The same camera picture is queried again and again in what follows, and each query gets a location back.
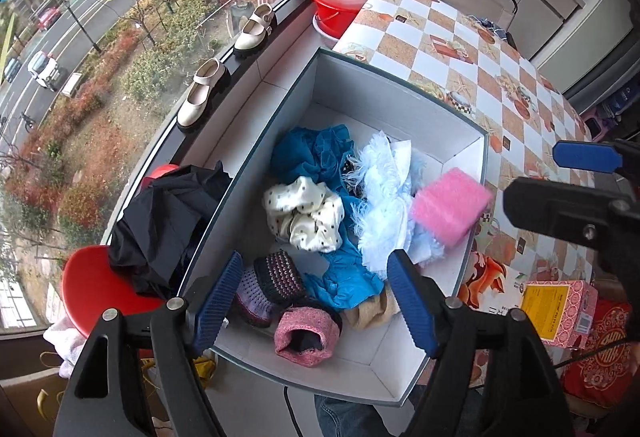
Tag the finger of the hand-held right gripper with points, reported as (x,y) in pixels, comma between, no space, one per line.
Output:
(585,156)
(560,207)

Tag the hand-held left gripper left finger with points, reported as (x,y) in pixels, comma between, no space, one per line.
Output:
(220,302)

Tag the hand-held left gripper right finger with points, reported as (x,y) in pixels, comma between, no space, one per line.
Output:
(412,307)

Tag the beige sock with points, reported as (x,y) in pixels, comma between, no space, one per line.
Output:
(372,312)

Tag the purple knitted sock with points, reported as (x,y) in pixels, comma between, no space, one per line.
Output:
(272,279)

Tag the teal blue cloth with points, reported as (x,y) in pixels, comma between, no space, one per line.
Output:
(345,282)

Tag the pink and black sock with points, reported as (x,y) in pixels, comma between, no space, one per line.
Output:
(305,332)

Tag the light blue fluffy cloth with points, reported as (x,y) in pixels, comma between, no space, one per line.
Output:
(385,212)

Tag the pink sponge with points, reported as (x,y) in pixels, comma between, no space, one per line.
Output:
(450,207)

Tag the white polka dot scrunchie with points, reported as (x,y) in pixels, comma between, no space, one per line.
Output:
(305,212)

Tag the teal scrunchie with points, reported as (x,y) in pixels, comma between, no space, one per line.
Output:
(305,152)

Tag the grey cardboard box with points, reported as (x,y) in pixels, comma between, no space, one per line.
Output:
(350,92)

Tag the pink plastic stool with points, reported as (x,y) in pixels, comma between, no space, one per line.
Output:
(600,124)

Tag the floral tissue pack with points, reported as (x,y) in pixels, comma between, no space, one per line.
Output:
(492,284)

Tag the black cloth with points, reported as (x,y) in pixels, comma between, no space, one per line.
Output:
(165,227)

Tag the red patterned medicine box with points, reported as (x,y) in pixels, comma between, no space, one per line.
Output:
(560,312)

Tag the checkered printed tablecloth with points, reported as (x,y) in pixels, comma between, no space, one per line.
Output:
(500,82)

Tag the red plastic stool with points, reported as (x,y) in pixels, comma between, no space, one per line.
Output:
(100,282)

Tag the person's blue jeans leg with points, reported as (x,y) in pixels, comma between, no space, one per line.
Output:
(350,417)

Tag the red embroidered cushion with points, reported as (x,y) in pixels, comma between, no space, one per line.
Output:
(600,362)

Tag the white cloth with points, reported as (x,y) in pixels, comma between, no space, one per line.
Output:
(65,347)

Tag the red plastic basin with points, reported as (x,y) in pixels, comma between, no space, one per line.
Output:
(332,12)

